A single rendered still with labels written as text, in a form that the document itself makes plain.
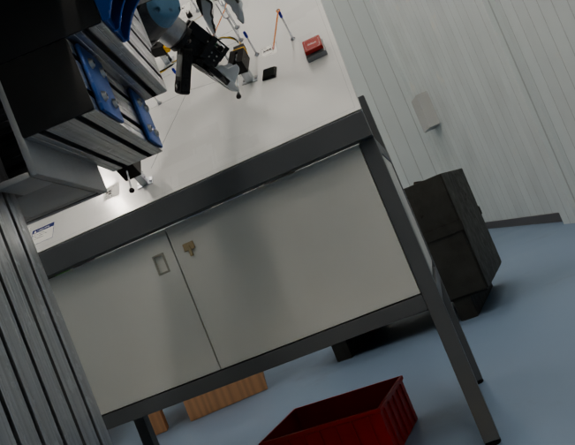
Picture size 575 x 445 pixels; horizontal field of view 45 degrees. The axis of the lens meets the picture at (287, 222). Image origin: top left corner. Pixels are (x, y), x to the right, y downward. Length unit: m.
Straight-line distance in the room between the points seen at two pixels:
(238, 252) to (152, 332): 0.32
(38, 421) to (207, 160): 1.16
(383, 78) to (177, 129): 8.12
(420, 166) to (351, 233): 8.12
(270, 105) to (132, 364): 0.78
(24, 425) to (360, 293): 1.14
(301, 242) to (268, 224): 0.10
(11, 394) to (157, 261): 1.17
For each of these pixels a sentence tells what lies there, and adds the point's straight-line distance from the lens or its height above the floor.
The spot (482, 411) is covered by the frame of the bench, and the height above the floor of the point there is 0.09.
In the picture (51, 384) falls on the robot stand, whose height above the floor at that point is 0.58.
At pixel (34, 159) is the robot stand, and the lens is 0.85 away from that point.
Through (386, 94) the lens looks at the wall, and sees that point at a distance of 9.93.
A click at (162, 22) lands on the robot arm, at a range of 1.53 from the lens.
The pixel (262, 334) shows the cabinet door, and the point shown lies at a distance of 1.79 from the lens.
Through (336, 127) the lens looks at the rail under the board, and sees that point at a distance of 1.69.
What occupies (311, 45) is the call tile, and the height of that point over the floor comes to 1.10.
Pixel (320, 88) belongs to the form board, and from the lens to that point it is 1.81.
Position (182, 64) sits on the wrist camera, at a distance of 1.75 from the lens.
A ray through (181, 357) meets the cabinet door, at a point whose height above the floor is 0.47.
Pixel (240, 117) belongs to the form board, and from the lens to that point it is 1.86.
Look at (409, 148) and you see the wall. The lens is 9.84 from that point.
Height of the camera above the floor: 0.61
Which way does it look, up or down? 3 degrees up
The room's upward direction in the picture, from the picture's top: 22 degrees counter-clockwise
